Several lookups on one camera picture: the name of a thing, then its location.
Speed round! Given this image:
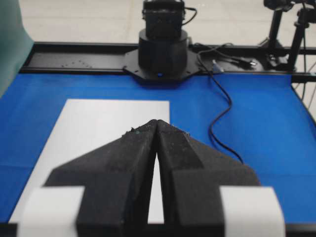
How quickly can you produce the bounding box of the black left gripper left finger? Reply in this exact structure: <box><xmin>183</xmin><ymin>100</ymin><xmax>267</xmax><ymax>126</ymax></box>
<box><xmin>44</xmin><ymin>119</ymin><xmax>158</xmax><ymax>237</ymax></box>

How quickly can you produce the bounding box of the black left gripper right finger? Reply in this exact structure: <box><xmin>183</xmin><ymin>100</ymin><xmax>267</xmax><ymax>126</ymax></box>
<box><xmin>157</xmin><ymin>120</ymin><xmax>260</xmax><ymax>227</ymax></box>

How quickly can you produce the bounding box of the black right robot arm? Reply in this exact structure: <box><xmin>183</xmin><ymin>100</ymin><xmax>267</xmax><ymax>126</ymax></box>
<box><xmin>123</xmin><ymin>0</ymin><xmax>200</xmax><ymax>82</ymax></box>

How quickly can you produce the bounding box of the blue table cloth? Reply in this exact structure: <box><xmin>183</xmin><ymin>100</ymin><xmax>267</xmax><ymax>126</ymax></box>
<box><xmin>0</xmin><ymin>74</ymin><xmax>316</xmax><ymax>223</ymax></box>

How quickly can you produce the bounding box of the green curtain backdrop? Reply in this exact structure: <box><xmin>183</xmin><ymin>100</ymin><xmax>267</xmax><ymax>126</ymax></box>
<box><xmin>0</xmin><ymin>0</ymin><xmax>34</xmax><ymax>95</ymax></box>

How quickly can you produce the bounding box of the black power cable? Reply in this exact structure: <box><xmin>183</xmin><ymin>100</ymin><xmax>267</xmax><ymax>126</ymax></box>
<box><xmin>196</xmin><ymin>43</ymin><xmax>259</xmax><ymax>165</ymax></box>

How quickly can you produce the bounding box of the black camera tripod stand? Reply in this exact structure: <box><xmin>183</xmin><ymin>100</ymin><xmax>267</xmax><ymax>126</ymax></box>
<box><xmin>257</xmin><ymin>0</ymin><xmax>316</xmax><ymax>72</ymax></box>

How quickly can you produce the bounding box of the black aluminium rail frame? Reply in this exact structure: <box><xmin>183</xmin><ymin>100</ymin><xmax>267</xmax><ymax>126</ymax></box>
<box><xmin>21</xmin><ymin>42</ymin><xmax>316</xmax><ymax>83</ymax></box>

